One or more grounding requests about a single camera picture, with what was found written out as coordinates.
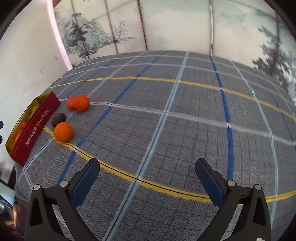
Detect small red tomato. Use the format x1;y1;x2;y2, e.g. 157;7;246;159
21;121;27;130
66;96;76;110

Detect green round fruit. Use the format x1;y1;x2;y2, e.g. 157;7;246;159
30;105;38;116

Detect red gold toffee tin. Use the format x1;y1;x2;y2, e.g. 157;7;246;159
6;91;60;166

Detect dark mangosteen near tin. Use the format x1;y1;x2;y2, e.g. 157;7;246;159
51;113;66;128

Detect orange tangerine by tomato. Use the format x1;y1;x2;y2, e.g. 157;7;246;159
74;95;90;112

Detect plaid grey tablecloth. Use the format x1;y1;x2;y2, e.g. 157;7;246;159
16;51;295;240

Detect painted folding screen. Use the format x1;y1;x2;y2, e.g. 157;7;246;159
50;0;295;99

